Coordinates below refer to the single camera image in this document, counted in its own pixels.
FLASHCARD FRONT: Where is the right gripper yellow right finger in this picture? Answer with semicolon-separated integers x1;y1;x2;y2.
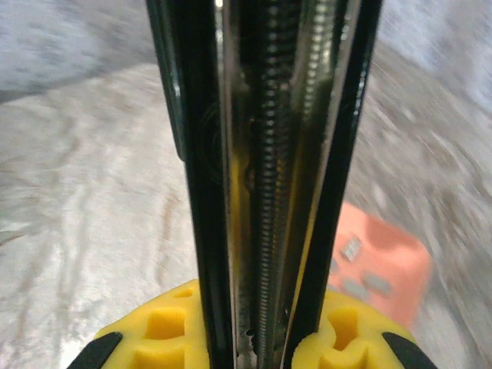
291;290;439;369

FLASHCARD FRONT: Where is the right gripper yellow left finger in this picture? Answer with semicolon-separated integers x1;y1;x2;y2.
72;278;211;369

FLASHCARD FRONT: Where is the pink plastic tray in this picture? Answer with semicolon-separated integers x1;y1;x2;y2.
328;201;434;336

